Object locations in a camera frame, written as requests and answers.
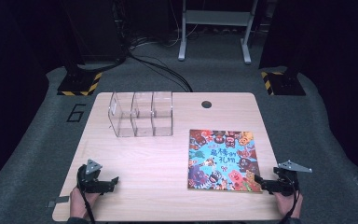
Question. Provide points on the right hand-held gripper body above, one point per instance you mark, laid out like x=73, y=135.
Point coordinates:
x=287, y=182

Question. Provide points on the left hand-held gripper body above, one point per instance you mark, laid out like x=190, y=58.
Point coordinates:
x=90, y=182

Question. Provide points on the colourful picture book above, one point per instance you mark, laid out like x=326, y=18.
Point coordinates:
x=222, y=160

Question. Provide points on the clear acrylic book organizer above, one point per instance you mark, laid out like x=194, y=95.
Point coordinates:
x=141, y=115

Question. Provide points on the person's right hand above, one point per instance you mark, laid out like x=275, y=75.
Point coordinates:
x=287, y=205

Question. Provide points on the person's left hand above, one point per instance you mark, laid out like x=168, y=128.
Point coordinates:
x=79, y=203

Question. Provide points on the grey tape strip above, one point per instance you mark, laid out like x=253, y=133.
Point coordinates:
x=57, y=201

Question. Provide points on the black stand with striped base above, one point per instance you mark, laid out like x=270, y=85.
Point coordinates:
x=79, y=82
x=284, y=84

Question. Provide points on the dark cabinet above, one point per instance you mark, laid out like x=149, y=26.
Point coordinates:
x=96, y=31

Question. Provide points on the white metal stand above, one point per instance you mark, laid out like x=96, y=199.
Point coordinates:
x=214, y=18

